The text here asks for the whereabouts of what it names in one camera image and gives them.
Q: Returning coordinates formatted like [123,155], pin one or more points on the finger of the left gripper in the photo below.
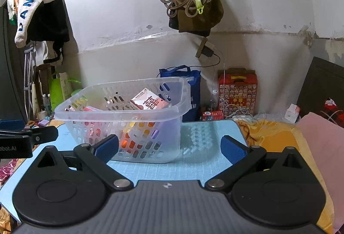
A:
[13,124]
[35,136]

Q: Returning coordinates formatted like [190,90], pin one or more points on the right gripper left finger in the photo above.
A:
[93,159]

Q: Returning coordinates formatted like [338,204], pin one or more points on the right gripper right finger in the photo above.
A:
[245,162]

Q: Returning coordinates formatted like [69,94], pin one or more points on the white red tissue pack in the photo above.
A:
[148,100]

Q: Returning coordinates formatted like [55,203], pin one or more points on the orange floral blanket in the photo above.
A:
[274,137]

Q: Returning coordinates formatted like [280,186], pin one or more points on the bright green paper bag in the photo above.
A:
[60,89]

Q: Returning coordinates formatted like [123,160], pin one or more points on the clear plastic lattice basket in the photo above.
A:
[105,109]

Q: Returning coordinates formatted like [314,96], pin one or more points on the small white red box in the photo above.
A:
[292,113]

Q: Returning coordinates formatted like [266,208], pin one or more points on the red patterned gift box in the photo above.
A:
[238,90]

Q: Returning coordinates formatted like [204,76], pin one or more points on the pink cloth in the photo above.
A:
[325,140]

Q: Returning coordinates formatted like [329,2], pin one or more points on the black hanging garment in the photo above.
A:
[48,24]

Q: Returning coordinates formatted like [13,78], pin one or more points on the dark wooden headboard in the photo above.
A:
[324,80]

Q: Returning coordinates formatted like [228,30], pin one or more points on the wall charger plug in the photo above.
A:
[205,48]

